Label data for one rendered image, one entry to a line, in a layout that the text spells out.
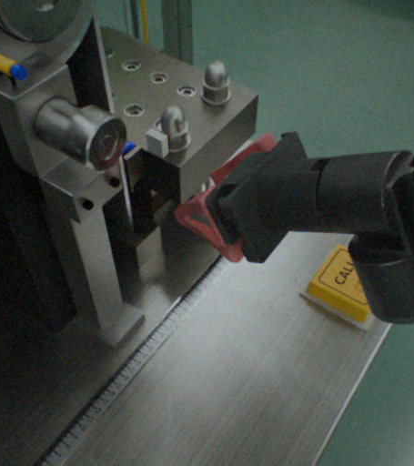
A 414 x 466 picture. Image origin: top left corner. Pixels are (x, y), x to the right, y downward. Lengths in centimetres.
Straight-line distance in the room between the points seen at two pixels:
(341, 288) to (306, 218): 23
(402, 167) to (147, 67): 42
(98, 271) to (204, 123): 22
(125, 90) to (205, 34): 220
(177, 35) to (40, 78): 109
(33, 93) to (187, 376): 32
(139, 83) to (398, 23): 248
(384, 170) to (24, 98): 24
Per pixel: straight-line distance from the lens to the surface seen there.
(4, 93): 39
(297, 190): 39
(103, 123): 36
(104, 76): 50
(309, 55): 275
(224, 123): 62
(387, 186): 36
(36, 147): 41
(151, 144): 58
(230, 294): 62
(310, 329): 61
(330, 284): 61
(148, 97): 67
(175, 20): 145
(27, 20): 39
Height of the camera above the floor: 141
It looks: 50 degrees down
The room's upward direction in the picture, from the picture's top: straight up
